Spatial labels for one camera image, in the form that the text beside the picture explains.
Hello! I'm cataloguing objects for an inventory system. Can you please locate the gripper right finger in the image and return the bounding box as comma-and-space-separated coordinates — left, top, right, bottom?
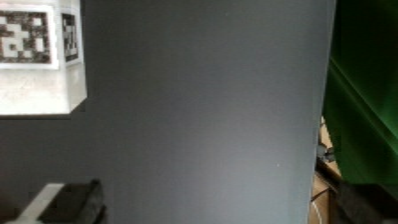
334, 183, 398, 224

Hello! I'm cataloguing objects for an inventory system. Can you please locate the green backdrop curtain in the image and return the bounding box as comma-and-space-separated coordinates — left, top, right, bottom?
323, 0, 398, 184

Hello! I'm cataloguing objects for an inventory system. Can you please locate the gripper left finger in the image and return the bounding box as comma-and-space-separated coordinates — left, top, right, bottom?
14, 180, 106, 224

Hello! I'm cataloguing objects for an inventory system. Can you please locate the white table leg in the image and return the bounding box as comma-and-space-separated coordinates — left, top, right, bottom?
0, 0, 87, 118

